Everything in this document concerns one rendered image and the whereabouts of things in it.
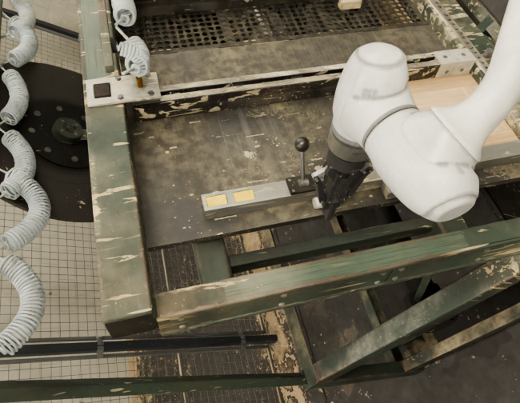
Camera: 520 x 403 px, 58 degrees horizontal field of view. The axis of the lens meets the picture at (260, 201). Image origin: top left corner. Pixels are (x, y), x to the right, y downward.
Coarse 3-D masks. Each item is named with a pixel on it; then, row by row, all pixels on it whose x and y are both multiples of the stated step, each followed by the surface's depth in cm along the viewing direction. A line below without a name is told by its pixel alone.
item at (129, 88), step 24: (288, 72) 140; (312, 72) 141; (336, 72) 144; (408, 72) 146; (432, 72) 149; (456, 72) 152; (120, 96) 124; (144, 96) 125; (168, 96) 131; (192, 96) 132; (216, 96) 134; (240, 96) 136; (264, 96) 139; (288, 96) 141; (312, 96) 144; (144, 120) 134
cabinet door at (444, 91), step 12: (408, 84) 149; (420, 84) 149; (432, 84) 149; (444, 84) 150; (456, 84) 150; (468, 84) 151; (420, 96) 146; (432, 96) 147; (444, 96) 147; (456, 96) 147; (420, 108) 143; (504, 120) 142; (492, 132) 139; (504, 132) 139; (492, 144) 136
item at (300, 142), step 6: (300, 138) 114; (306, 138) 114; (294, 144) 115; (300, 144) 113; (306, 144) 114; (300, 150) 114; (300, 156) 117; (300, 180) 119; (306, 180) 119; (300, 186) 119
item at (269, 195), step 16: (496, 144) 134; (512, 144) 134; (480, 160) 130; (496, 160) 131; (512, 160) 134; (368, 176) 124; (224, 192) 118; (256, 192) 119; (272, 192) 119; (288, 192) 119; (208, 208) 115; (224, 208) 116; (240, 208) 117; (256, 208) 119
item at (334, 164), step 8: (328, 152) 89; (328, 160) 89; (336, 160) 86; (328, 168) 90; (336, 168) 88; (344, 168) 87; (352, 168) 86; (360, 168) 87; (328, 176) 92; (344, 176) 93
